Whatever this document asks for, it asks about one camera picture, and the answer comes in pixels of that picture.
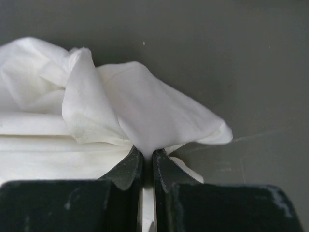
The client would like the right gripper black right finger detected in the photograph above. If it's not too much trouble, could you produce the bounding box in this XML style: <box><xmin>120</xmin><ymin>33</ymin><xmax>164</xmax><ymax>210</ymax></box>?
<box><xmin>152</xmin><ymin>149</ymin><xmax>303</xmax><ymax>232</ymax></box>

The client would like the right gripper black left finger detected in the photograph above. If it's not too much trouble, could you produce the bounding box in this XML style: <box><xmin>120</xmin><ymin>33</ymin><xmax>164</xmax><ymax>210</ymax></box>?
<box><xmin>0</xmin><ymin>147</ymin><xmax>143</xmax><ymax>232</ymax></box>

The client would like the white t shirt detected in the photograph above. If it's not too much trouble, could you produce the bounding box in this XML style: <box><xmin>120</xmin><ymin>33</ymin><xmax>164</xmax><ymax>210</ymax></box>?
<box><xmin>0</xmin><ymin>36</ymin><xmax>234</xmax><ymax>232</ymax></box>

